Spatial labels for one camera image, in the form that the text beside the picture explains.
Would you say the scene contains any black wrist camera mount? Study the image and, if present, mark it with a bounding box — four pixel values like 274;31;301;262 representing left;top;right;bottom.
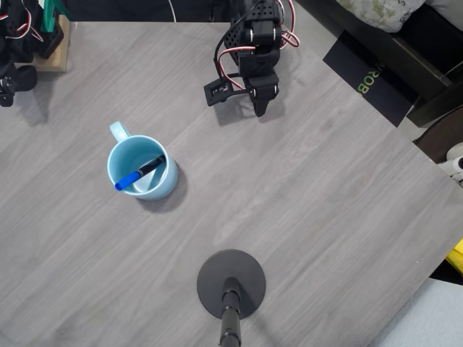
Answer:
203;74;247;107

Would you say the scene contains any wooden base board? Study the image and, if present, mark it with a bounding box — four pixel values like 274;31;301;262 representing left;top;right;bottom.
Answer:
14;14;70;73

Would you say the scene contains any yellow object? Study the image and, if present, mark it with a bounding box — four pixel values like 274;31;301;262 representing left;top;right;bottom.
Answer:
445;238;463;274

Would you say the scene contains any light grey cushion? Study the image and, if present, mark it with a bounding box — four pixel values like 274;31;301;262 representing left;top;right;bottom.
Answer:
425;0;463;21

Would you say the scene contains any white object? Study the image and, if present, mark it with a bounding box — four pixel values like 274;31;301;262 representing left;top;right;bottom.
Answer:
437;142;463;187

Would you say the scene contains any black box green lettering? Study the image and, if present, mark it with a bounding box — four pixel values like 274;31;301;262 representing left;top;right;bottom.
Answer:
322;29;420;128

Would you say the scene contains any dark brown round furniture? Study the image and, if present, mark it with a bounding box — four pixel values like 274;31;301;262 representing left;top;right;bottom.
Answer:
412;106;463;166

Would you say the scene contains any black camera cable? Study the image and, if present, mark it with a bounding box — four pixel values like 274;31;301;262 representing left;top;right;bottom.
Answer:
212;17;242;84

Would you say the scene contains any light blue ceramic mug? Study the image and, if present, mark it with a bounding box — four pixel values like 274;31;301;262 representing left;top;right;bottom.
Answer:
106;121;179;202

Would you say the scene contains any light blue grey cloth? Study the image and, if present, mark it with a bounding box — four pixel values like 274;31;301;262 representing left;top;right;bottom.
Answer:
365;276;463;347

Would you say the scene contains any blue capped black marker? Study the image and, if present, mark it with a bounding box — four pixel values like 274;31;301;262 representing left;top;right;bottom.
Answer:
114;154;167;192

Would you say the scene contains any black round-base camera stand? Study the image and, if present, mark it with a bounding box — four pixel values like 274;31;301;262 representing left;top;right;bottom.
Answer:
196;249;268;347

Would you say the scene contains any camouflage pattern pillow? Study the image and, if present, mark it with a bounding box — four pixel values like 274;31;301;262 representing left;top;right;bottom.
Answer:
336;0;428;33

